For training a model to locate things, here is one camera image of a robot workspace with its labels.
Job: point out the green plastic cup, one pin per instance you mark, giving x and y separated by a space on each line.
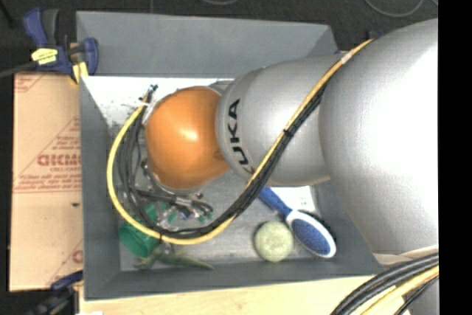
134 238

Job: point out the green toy lizard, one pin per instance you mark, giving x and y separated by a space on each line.
177 259

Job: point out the pale green ball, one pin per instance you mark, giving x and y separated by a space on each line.
273 241

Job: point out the white flat packet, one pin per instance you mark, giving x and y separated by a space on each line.
300 197

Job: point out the brown cardboard board, red print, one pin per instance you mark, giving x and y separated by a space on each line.
44 232

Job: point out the blue and white brush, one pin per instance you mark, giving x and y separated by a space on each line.
311 238

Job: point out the grey metal bin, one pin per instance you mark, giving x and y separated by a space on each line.
191 48

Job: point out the black cylinder on white bracket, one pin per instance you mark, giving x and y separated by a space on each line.
150 90

